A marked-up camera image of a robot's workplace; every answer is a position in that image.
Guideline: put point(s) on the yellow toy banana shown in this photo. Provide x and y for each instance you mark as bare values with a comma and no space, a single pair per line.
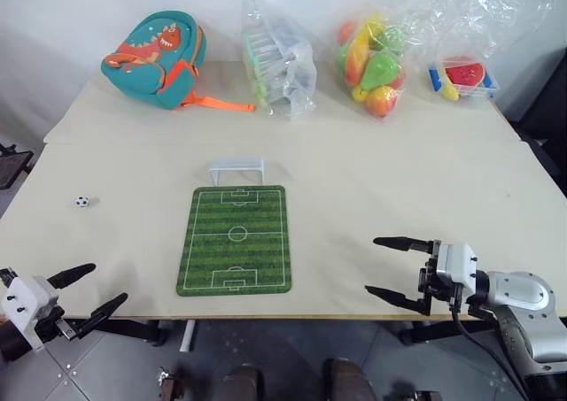
450,92

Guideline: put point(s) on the clear bag of test tubes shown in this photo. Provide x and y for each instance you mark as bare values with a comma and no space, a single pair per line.
288,69

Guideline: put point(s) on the green test tube rack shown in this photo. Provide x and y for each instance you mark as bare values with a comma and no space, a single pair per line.
256,64

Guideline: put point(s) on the tiny soccer ball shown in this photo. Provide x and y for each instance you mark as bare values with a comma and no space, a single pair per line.
81,202

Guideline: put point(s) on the small dark rusty part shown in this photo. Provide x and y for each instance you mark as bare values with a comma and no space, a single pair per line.
170,385

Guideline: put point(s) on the white table leg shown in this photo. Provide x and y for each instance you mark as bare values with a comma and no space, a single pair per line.
188,335

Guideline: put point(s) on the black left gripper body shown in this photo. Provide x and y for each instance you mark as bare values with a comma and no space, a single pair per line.
49,323

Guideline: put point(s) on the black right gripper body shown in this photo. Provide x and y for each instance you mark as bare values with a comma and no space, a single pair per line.
427,286

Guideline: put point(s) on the red yellow toy peach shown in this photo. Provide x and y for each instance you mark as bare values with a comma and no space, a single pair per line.
382,101

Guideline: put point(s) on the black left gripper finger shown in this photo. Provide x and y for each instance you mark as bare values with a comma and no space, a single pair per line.
104,311
71,275

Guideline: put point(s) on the black furniture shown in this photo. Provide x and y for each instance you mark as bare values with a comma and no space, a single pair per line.
542,109

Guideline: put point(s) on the yellow toy lemon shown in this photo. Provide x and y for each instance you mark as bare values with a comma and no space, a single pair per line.
371,27

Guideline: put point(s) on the red toy watermelon slice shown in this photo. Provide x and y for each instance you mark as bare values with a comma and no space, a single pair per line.
466,74

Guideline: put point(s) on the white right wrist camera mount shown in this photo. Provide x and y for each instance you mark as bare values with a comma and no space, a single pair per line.
456,264

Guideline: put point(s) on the orange yellow toy mango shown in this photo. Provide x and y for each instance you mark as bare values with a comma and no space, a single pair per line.
357,60

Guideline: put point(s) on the green soccer field mat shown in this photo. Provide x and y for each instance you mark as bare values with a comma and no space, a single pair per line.
236,241

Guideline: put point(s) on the small grey toy goal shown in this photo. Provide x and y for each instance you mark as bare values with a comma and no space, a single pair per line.
237,167

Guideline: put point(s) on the clear bag of toy fruit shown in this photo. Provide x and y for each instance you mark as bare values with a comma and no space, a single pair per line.
376,64

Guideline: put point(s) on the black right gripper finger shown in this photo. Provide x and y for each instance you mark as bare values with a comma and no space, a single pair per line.
396,298
401,242

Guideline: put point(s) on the teal dinosaur backpack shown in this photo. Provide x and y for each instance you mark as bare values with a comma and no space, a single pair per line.
146,71

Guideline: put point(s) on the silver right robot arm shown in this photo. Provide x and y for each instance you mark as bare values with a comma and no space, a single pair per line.
525,303

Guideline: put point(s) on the green toy pear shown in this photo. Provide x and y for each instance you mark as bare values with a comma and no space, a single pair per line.
379,70

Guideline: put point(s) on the black mesh chair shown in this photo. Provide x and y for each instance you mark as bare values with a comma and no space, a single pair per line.
13,166

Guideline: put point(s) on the red toy tomato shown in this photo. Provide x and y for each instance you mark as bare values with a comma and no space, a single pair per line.
347,32

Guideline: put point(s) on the dark rounded shape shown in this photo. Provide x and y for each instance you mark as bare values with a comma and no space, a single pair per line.
347,381
241,383

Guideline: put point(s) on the large clear plastic bag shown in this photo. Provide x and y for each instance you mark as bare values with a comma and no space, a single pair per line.
478,20

